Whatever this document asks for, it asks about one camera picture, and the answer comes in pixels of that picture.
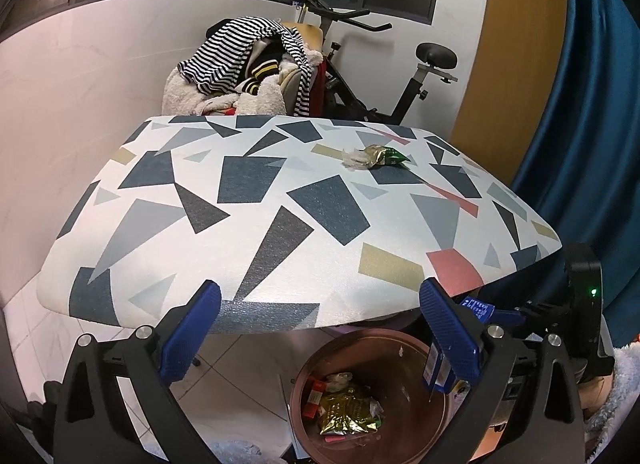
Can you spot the blue curtain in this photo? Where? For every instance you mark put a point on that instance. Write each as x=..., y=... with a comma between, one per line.
x=575, y=93

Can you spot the pile of clothes on chair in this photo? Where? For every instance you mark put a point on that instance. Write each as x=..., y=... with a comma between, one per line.
x=225, y=51

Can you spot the cream fleece garment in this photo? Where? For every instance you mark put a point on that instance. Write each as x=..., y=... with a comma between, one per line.
x=260, y=103

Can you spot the gold foil packet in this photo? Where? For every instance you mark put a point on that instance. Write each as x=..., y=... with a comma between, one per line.
x=347, y=411

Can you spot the person's right forearm fuzzy sleeve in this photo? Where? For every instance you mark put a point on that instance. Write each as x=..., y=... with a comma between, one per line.
x=620, y=419

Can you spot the red cardboard box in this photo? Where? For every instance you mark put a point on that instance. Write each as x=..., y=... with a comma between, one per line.
x=314, y=400

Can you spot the brown round bin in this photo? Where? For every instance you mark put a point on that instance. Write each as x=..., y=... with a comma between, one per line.
x=405, y=394

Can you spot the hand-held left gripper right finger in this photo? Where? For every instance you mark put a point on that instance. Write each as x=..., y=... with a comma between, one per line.
x=450, y=329

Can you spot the tan chair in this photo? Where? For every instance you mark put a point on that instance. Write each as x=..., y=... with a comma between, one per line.
x=310, y=33

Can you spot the black exercise bike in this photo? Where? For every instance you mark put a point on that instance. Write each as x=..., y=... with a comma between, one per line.
x=350, y=88

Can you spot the blue printed packet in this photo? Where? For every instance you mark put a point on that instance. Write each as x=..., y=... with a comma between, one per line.
x=436, y=369

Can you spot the geometric patterned tablecloth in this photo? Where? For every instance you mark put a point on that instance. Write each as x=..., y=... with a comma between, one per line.
x=250, y=244

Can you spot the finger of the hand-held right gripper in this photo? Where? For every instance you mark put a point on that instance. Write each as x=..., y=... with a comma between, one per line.
x=545, y=319

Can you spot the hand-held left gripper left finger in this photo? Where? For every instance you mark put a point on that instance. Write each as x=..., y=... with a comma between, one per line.
x=192, y=331

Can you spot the green snack wrapper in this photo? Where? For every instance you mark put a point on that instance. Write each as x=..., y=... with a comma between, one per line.
x=387, y=156

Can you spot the black garment yellow stripe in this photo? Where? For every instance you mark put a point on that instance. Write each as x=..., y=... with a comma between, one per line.
x=262, y=71

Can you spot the person's right hand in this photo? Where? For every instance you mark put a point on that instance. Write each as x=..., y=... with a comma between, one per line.
x=599, y=391

